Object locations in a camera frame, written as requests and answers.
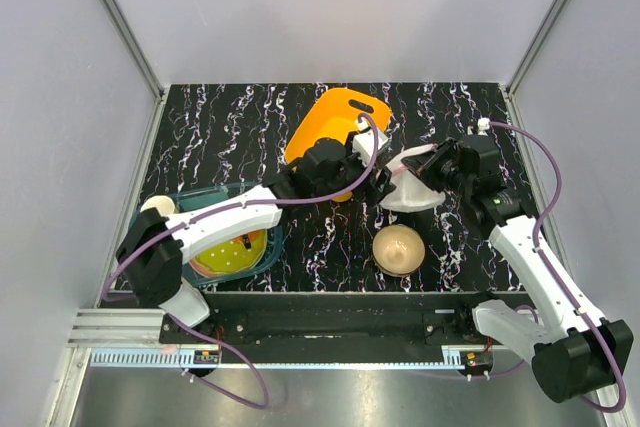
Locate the white mesh laundry bag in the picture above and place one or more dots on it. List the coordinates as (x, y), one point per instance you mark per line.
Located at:
(409, 193)

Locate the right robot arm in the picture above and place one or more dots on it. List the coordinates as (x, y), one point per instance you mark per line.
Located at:
(573, 349)

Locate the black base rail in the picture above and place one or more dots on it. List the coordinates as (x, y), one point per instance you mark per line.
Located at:
(341, 328)

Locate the pink plate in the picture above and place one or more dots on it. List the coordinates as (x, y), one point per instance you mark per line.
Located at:
(202, 270)

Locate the orange plastic basket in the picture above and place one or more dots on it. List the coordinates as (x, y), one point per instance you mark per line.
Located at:
(330, 132)

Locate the yellow-green dotted plate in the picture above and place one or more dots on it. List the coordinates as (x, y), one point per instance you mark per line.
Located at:
(231, 257)

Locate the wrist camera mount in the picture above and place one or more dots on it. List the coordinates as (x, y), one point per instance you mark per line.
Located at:
(483, 126)
(363, 142)

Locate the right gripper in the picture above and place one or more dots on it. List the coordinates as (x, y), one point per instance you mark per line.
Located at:
(427, 163)

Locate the pale yellow mug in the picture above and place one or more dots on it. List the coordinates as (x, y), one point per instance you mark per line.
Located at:
(163, 204)

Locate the beige glass bowl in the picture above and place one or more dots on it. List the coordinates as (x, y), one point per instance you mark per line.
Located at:
(398, 250)

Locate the teal transparent tray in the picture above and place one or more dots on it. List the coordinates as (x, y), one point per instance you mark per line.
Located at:
(192, 200)

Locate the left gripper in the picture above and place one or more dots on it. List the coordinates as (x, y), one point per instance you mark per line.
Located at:
(375, 194)

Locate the orange plastic cup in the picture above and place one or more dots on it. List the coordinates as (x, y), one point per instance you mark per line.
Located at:
(246, 240)

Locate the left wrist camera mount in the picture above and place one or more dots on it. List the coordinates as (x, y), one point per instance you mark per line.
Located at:
(363, 142)

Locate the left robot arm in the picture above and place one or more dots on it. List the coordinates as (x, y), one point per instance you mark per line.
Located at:
(157, 246)

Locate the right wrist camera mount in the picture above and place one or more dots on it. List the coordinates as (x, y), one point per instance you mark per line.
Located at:
(483, 126)

